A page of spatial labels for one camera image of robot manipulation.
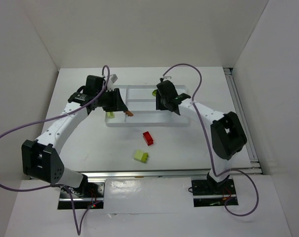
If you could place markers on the aluminium rail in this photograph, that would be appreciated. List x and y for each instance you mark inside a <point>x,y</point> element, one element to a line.
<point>144,174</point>
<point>255,164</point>

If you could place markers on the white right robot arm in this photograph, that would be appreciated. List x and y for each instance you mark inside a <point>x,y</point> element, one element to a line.
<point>224,133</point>

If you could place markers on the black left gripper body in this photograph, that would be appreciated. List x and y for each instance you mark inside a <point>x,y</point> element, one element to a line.
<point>112,99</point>

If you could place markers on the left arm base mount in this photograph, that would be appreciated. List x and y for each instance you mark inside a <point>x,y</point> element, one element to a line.
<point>93,195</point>

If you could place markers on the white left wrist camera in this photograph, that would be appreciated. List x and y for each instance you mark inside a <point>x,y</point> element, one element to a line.
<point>112,79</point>

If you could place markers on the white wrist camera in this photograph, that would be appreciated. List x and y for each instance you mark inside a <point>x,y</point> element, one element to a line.
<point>163,78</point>
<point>112,79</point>

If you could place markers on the white divided sorting tray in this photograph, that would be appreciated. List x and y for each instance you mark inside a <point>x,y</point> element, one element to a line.
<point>142,103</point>

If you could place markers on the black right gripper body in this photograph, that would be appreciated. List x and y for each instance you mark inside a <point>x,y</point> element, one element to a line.
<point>161,99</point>

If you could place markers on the red lego brick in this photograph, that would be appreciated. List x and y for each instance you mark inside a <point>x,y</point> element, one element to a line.
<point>148,138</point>

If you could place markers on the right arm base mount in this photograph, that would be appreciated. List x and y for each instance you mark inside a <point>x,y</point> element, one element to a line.
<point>208,193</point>

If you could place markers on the aluminium rail front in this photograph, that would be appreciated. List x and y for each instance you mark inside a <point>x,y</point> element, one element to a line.
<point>144,174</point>

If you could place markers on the pale and lime green lego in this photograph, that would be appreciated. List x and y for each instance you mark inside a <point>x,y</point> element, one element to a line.
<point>140,156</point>

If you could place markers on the aluminium rail right side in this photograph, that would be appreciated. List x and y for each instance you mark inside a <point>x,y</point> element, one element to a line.
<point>255,164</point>

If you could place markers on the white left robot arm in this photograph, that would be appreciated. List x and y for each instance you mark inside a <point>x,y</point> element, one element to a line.
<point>40,158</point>

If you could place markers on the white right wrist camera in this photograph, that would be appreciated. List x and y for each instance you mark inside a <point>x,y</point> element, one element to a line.
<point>163,78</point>

